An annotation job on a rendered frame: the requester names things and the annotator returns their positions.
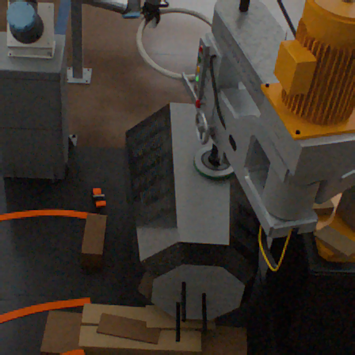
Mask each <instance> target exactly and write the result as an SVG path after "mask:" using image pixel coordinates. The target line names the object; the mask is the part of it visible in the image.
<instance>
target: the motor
mask: <svg viewBox="0 0 355 355"><path fill-rule="evenodd" d="M286 36H287V32H286V35H285V38H284V40H282V41H281V42H280V46H279V49H278V53H277V59H276V62H275V67H274V70H273V73H274V75H275V76H276V78H277V80H278V81H279V82H275V83H266V84H261V90H262V91H263V93H264V94H265V96H266V97H267V99H268V100H269V103H270V104H271V106H272V107H273V109H274V111H275V113H276V114H277V115H278V116H279V117H280V119H281V121H282V122H283V124H284V126H285V127H286V128H287V130H288V132H289V133H290V135H291V136H292V138H293V139H294V140H295V141H296V140H302V139H313V138H319V137H325V136H336V135H342V134H349V133H354V132H355V1H354V2H353V3H346V2H343V1H341V0H305V3H304V6H303V12H302V17H300V20H299V22H298V25H297V29H296V34H295V38H294V40H286Z"/></svg>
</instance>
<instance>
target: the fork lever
mask: <svg viewBox="0 0 355 355"><path fill-rule="evenodd" d="M194 82H195V80H193V81H189V80H188V79H187V77H186V75H185V72H182V73H181V83H183V84H184V86H185V88H186V90H187V92H188V94H189V96H190V97H191V99H192V101H193V104H194V105H195V106H196V100H197V96H196V94H195V92H194V90H193V87H194ZM211 139H213V141H214V143H215V145H216V147H217V149H218V150H219V140H218V139H217V137H216V135H213V136H211ZM216 160H217V161H220V155H219V154H216ZM224 161H225V163H226V165H227V166H229V161H228V159H227V156H226V155H225V158H224Z"/></svg>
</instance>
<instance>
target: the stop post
mask: <svg viewBox="0 0 355 355"><path fill-rule="evenodd" d="M71 36H72V67H68V68H67V81H68V82H69V83H82V84H90V79H91V73H92V68H84V55H83V3H81V2H76V1H73V0H71Z"/></svg>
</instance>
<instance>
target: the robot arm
mask: <svg viewBox="0 0 355 355"><path fill-rule="evenodd" d="M73 1H76V2H81V3H84V4H87V5H91V6H96V7H99V8H102V9H105V10H110V11H113V12H117V13H120V14H122V18H124V19H137V18H139V15H140V14H142V15H143V16H142V17H141V18H140V20H142V19H144V18H145V20H146V21H147V22H149V21H152V22H151V24H150V25H149V28H152V27H153V29H155V28H156V26H157V25H158V23H159V21H160V13H159V12H160V11H159V8H167V7H168V6H169V3H168V1H167V0H146V1H145V2H144V4H143V6H142V7H141V8H140V3H141V0H73ZM141 10H143V11H142V12H141ZM37 11H38V0H10V7H9V9H8V10H7V15H6V17H7V21H8V23H9V25H10V32H11V34H12V36H13V38H14V39H15V40H16V41H18V42H19V43H24V44H31V43H33V42H36V41H37V40H39V39H40V38H41V36H42V35H43V32H44V23H43V20H42V18H41V16H40V15H39V14H38V13H37Z"/></svg>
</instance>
